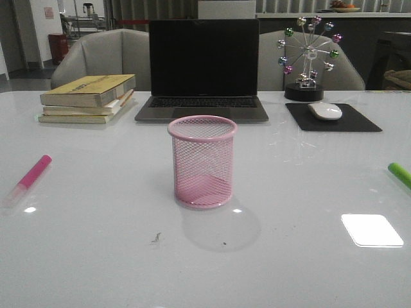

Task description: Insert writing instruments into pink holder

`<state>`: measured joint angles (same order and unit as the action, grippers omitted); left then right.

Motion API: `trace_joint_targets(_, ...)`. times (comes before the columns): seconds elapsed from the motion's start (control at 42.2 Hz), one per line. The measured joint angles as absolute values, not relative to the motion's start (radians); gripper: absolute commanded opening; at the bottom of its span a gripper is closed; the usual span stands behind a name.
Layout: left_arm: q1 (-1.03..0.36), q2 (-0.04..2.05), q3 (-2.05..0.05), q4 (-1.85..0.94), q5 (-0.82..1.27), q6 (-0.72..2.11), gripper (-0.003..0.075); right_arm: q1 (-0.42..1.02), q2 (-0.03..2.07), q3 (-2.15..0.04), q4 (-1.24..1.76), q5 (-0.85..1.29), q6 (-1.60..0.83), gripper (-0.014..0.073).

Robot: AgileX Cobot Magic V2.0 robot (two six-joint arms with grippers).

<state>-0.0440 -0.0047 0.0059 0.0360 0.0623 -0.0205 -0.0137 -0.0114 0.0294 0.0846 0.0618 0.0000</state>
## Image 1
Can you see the grey open laptop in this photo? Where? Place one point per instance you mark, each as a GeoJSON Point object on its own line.
{"type": "Point", "coordinates": [204, 67]}

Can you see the black mouse pad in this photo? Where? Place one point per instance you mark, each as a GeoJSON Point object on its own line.
{"type": "Point", "coordinates": [351, 120]}

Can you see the red bin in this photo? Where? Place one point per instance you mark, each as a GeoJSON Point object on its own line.
{"type": "Point", "coordinates": [58, 47]}

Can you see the pink mesh pen holder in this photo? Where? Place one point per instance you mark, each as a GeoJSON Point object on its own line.
{"type": "Point", "coordinates": [202, 160]}

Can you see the white computer mouse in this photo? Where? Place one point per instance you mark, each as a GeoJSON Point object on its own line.
{"type": "Point", "coordinates": [325, 111]}

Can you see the left grey chair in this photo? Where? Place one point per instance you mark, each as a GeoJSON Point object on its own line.
{"type": "Point", "coordinates": [119, 51]}

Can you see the fruit bowl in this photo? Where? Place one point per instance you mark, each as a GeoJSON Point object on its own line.
{"type": "Point", "coordinates": [343, 7]}

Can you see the ferris wheel desk ornament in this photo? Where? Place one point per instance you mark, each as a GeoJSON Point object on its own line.
{"type": "Point", "coordinates": [306, 51]}

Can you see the top yellow book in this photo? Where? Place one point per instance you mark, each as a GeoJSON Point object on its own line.
{"type": "Point", "coordinates": [90, 91]}

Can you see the grey chair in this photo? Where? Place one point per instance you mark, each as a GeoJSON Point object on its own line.
{"type": "Point", "coordinates": [278, 67]}
{"type": "Point", "coordinates": [119, 51]}

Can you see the middle book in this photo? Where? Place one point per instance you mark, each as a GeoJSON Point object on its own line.
{"type": "Point", "coordinates": [109, 109]}

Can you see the pink highlighter pen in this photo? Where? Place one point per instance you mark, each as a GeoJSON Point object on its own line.
{"type": "Point", "coordinates": [21, 188]}

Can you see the right grey chair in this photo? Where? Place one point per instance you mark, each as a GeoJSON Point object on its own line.
{"type": "Point", "coordinates": [278, 67]}

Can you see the green highlighter pen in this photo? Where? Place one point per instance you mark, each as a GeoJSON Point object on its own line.
{"type": "Point", "coordinates": [400, 173]}

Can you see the bottom book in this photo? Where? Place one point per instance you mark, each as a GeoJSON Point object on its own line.
{"type": "Point", "coordinates": [80, 119]}

